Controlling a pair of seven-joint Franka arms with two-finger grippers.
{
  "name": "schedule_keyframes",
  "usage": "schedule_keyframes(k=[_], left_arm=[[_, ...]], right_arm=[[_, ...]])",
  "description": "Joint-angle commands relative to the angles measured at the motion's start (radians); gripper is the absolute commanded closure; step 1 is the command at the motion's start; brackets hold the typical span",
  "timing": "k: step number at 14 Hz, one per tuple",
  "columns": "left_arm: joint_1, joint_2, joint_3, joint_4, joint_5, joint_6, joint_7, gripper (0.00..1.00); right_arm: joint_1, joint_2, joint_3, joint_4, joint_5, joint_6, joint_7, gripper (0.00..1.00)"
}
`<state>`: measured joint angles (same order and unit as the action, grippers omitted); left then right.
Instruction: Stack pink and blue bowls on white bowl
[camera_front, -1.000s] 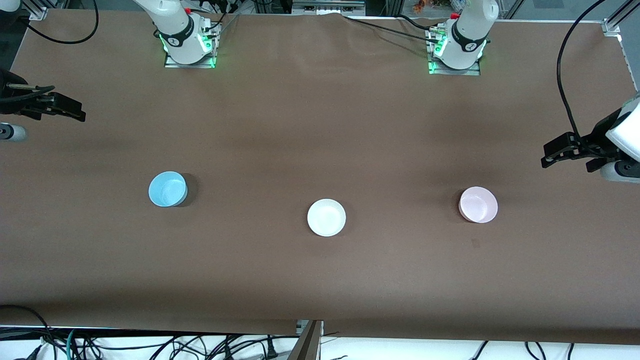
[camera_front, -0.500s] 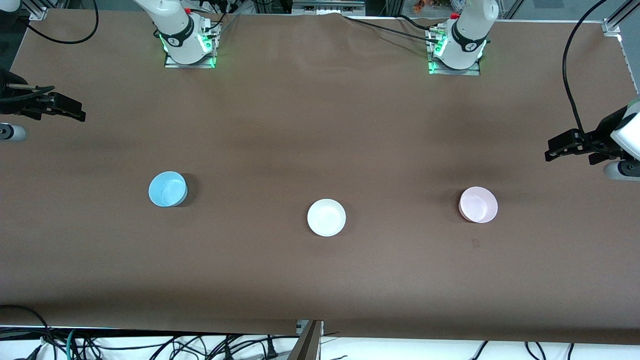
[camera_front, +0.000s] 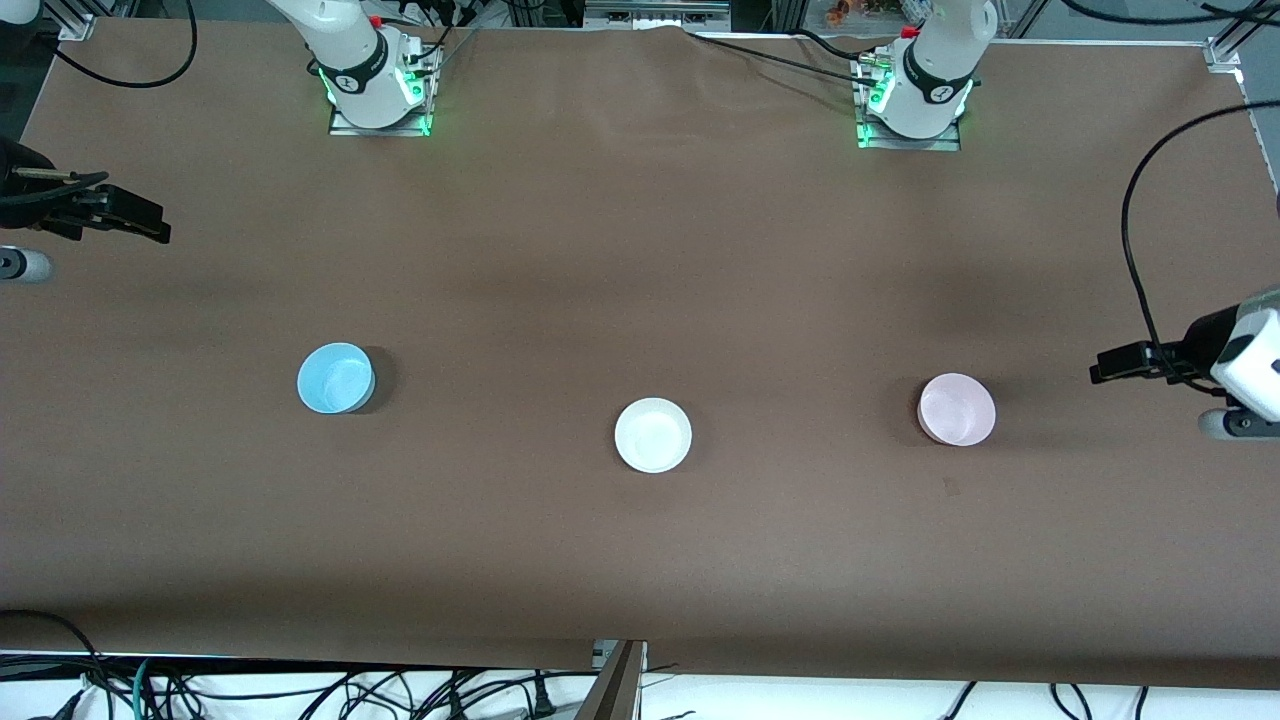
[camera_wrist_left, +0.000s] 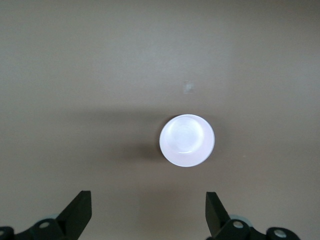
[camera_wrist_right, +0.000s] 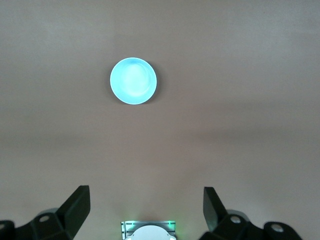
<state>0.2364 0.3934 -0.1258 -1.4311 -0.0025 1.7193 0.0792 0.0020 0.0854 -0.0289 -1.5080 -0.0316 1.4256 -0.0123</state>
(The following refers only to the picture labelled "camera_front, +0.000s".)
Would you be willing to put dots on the grey metal control box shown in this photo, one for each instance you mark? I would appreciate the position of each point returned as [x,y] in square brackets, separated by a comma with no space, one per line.
[655,12]

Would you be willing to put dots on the blue bowl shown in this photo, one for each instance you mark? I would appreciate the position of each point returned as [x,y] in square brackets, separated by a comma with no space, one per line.
[335,378]

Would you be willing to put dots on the orange background object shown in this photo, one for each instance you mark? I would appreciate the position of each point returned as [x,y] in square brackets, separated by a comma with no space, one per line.
[838,12]

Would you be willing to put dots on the aluminium table frame post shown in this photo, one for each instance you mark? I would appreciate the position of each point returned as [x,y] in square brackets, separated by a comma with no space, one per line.
[615,690]

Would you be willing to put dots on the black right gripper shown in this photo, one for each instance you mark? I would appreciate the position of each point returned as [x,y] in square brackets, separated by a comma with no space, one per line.
[22,186]

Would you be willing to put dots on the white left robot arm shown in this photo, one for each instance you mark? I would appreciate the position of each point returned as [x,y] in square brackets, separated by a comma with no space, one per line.
[935,80]

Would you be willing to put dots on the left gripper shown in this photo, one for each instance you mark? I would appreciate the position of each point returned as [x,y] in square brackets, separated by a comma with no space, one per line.
[1203,343]

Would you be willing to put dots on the pink bowl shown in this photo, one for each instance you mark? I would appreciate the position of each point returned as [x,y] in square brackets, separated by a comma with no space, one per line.
[957,408]

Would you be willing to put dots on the aluminium frame corner profile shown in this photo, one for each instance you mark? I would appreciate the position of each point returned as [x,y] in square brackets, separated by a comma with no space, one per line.
[1228,52]
[70,20]

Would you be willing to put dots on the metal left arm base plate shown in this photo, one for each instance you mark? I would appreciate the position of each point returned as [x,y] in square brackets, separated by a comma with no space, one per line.
[910,144]

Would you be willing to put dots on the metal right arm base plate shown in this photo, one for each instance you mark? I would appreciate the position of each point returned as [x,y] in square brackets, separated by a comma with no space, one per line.
[420,100]

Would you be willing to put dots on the brown table cover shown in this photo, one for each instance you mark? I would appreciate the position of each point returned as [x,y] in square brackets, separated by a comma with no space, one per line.
[560,560]

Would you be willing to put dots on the white bowl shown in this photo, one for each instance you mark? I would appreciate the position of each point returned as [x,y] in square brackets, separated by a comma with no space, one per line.
[653,435]

